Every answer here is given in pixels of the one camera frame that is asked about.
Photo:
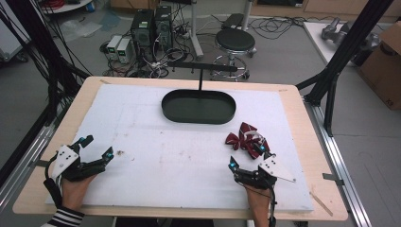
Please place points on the thin wooden stick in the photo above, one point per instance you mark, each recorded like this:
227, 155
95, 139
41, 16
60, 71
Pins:
321, 204

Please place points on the black metal frame strut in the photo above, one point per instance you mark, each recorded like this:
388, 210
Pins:
41, 47
350, 47

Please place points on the grey desk leg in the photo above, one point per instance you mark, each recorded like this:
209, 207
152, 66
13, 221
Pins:
195, 31
247, 12

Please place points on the black stand with oval tray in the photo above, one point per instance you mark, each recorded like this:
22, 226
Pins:
198, 107

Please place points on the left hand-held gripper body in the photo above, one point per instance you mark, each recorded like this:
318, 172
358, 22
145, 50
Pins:
64, 159

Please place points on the person's left hand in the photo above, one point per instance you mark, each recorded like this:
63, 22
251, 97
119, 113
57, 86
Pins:
74, 192

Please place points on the black computer tower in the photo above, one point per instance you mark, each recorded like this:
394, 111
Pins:
164, 26
142, 31

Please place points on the burgundy striped bow tie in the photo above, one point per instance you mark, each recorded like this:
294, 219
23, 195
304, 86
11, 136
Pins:
245, 138

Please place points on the round white table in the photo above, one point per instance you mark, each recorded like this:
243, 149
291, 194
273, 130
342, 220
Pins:
67, 6

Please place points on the aluminium rail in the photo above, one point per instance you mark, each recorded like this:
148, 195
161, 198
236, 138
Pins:
340, 167
28, 154

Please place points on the brown cardboard box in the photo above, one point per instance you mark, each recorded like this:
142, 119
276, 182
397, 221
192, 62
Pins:
383, 69

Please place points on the grey tape strip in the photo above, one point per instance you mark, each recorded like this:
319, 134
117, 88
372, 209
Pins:
333, 178

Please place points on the white power supply unit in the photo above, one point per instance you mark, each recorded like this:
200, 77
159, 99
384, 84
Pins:
123, 50
113, 46

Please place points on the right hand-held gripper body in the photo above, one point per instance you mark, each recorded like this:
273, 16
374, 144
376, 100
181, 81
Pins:
272, 168

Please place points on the person's right hand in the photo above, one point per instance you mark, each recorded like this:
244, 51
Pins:
260, 203

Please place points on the black round stool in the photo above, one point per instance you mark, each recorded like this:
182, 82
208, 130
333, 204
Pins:
235, 41

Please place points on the white foam mat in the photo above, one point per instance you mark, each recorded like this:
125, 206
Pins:
164, 164

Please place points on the black power adapter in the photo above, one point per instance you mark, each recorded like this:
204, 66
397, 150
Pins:
232, 20

